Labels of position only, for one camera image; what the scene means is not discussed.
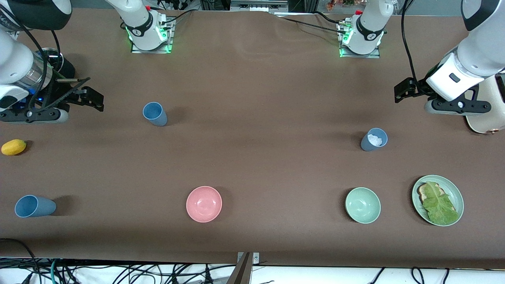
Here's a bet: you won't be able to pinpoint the blue cup with white filling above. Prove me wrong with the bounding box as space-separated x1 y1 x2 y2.
360 128 388 152

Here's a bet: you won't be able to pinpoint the cream white appliance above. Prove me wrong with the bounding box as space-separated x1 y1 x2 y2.
466 73 505 135

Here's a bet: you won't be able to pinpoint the glass lid blue knob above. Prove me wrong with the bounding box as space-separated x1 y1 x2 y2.
39 47 64 73

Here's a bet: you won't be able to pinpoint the yellow lemon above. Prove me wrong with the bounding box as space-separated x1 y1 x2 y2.
1 139 27 156

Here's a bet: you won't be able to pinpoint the toasted bread slice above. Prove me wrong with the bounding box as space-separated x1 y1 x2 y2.
418 183 456 211

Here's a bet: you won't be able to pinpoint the pale green plate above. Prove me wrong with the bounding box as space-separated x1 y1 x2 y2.
411 175 464 227

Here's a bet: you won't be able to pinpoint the blue cup lying sideways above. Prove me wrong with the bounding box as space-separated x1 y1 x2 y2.
15 195 57 218

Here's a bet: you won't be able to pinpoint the green lettuce leaf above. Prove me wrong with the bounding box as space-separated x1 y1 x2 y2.
422 181 460 226

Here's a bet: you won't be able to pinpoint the pale green bowl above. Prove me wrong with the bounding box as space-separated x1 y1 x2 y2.
345 187 382 224

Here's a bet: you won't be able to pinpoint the pink bowl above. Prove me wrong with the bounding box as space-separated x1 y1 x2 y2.
186 186 223 223

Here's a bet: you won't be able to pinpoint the grey background device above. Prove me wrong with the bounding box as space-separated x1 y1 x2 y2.
230 0 289 12

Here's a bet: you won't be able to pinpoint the grey stand leg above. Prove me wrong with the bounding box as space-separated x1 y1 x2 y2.
226 252 253 284

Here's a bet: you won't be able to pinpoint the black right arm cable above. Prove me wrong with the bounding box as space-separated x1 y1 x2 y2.
0 8 93 113

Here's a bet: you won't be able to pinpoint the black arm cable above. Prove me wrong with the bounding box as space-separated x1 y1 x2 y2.
401 0 418 81
0 8 93 113

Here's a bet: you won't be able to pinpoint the black saucepan blue handle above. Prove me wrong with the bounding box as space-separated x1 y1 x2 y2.
39 55 76 80

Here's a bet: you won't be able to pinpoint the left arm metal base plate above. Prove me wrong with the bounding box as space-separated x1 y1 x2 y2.
338 22 381 59

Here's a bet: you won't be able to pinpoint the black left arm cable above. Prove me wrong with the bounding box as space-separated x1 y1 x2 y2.
401 0 418 81

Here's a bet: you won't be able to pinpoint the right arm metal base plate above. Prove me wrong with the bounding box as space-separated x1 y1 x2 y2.
130 18 175 54

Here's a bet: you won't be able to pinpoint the black base cable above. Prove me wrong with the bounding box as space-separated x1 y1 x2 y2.
314 11 348 25
160 9 195 25
276 17 348 36

